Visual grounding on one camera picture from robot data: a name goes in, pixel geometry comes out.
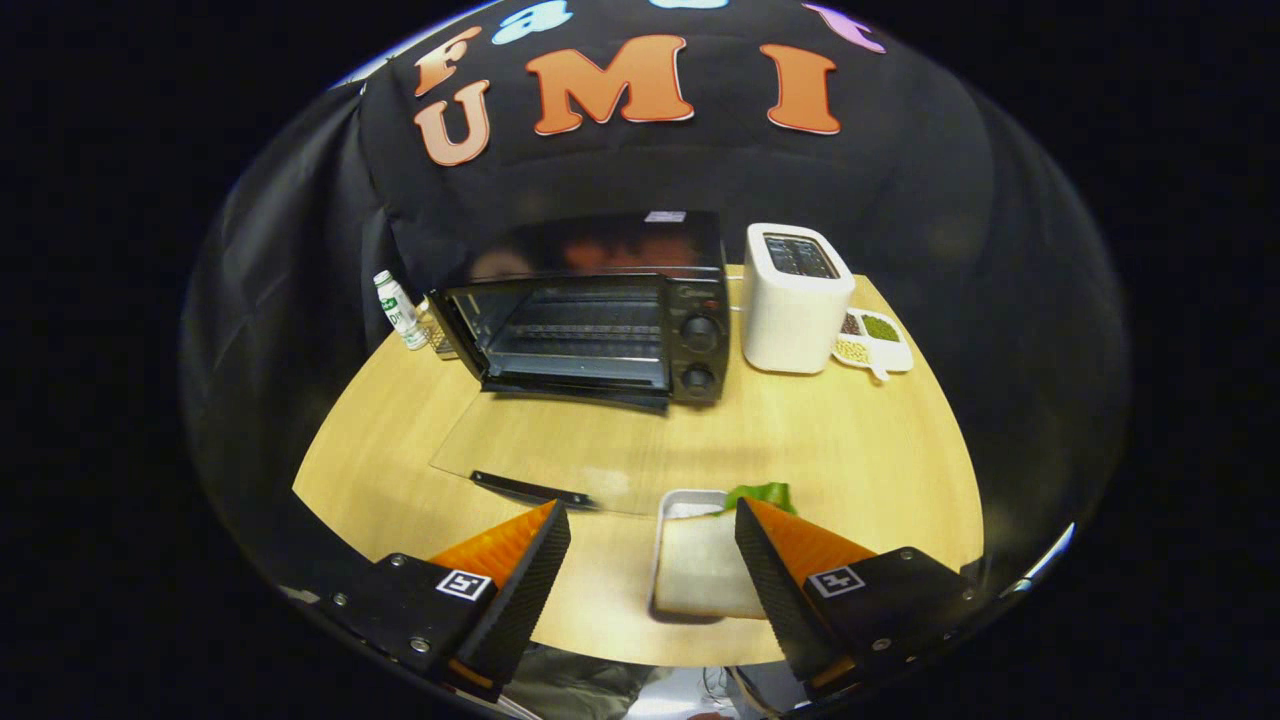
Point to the lettuce sandwich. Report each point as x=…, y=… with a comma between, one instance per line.
x=700, y=565

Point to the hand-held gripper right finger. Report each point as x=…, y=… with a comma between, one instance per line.
x=780, y=600

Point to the white pop-up toaster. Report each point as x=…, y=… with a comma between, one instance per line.
x=790, y=320

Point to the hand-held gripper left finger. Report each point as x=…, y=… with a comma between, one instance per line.
x=525, y=595

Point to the white rectangular plate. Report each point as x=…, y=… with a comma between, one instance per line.
x=690, y=497

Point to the black toaster oven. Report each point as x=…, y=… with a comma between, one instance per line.
x=700, y=335

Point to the white divided bean dish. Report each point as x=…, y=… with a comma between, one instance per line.
x=880, y=345

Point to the person's legs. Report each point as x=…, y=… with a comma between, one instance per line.
x=570, y=685

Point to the white bottle green label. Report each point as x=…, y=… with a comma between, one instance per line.
x=398, y=310

